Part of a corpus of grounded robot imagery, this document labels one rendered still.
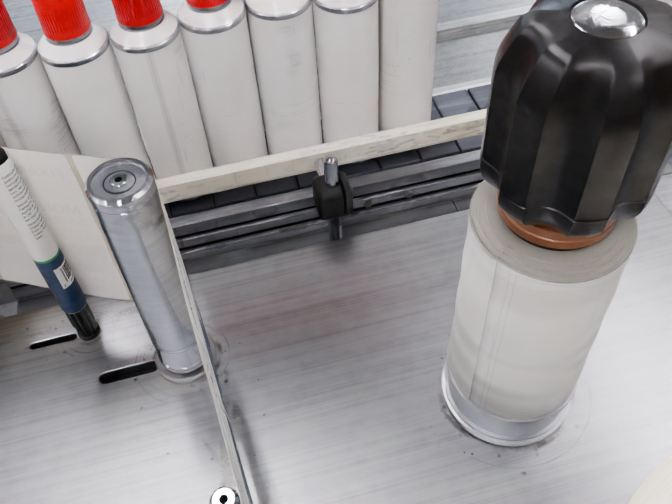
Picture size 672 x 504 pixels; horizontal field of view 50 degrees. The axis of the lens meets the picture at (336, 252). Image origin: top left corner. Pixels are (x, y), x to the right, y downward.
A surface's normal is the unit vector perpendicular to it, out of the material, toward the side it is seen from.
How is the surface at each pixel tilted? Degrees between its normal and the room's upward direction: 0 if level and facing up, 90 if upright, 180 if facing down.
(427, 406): 0
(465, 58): 0
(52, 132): 90
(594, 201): 90
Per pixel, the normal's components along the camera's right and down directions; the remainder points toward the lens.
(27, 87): 0.75, 0.49
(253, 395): -0.04, -0.63
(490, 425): -0.38, 0.73
